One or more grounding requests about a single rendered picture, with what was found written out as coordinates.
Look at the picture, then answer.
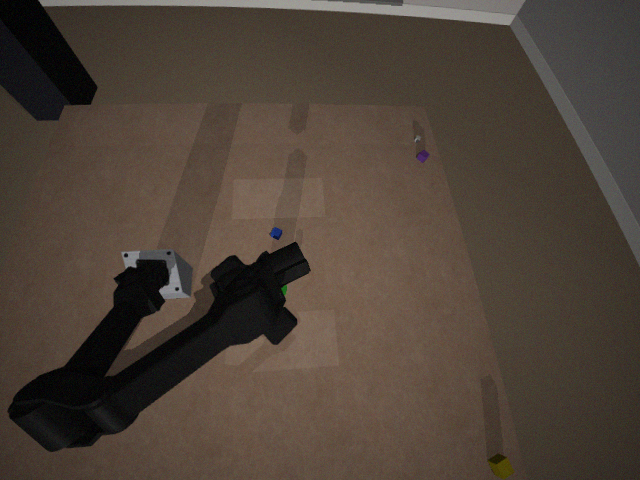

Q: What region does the purple block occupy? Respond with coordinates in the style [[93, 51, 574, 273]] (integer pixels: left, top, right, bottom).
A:
[[417, 149, 430, 163]]

